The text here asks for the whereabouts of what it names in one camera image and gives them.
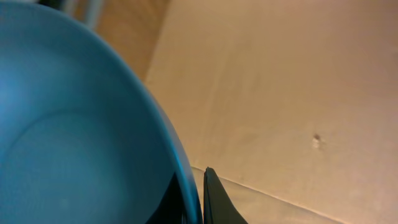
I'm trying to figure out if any dark blue plate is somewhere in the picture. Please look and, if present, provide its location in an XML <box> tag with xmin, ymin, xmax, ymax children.
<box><xmin>1</xmin><ymin>1</ymin><xmax>202</xmax><ymax>223</ymax></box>

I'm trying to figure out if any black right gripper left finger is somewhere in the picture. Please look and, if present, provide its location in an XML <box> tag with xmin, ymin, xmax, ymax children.
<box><xmin>146</xmin><ymin>174</ymin><xmax>187</xmax><ymax>224</ymax></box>

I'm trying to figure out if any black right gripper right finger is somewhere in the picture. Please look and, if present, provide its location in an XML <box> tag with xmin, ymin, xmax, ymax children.
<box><xmin>203</xmin><ymin>167</ymin><xmax>248</xmax><ymax>224</ymax></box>

